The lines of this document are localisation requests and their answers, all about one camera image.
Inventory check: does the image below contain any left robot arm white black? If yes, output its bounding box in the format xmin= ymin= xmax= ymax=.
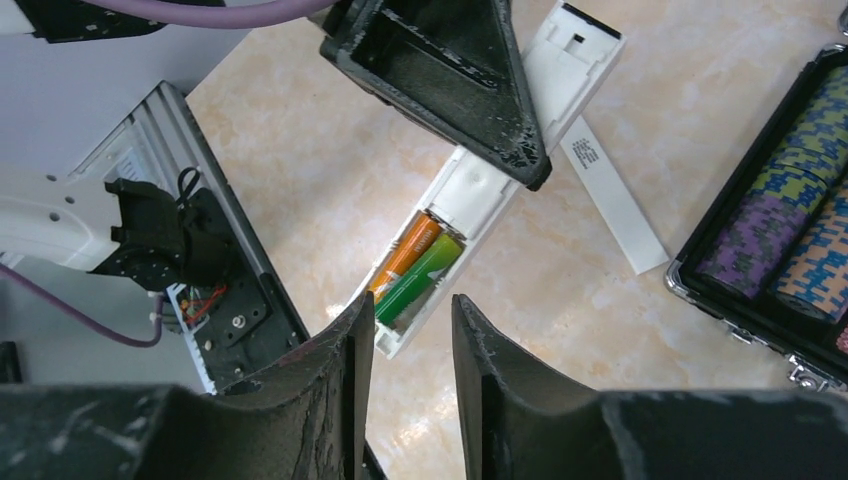
xmin=1 ymin=1 xmax=559 ymax=291

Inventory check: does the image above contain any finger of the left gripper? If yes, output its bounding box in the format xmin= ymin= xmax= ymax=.
xmin=319 ymin=0 xmax=552 ymax=191

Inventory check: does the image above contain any white battery cover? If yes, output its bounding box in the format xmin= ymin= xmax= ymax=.
xmin=559 ymin=116 xmax=670 ymax=275

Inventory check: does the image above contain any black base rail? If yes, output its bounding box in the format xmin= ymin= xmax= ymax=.
xmin=71 ymin=82 xmax=309 ymax=394

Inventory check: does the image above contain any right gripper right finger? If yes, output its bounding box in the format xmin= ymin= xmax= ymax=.
xmin=451 ymin=294 xmax=847 ymax=479

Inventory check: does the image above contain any green battery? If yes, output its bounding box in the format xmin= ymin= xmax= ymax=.
xmin=375 ymin=233 xmax=463 ymax=326

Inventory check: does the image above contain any black poker chip case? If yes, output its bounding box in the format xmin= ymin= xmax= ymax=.
xmin=665 ymin=44 xmax=847 ymax=393

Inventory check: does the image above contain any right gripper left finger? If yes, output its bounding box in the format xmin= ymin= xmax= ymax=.
xmin=1 ymin=293 xmax=375 ymax=479

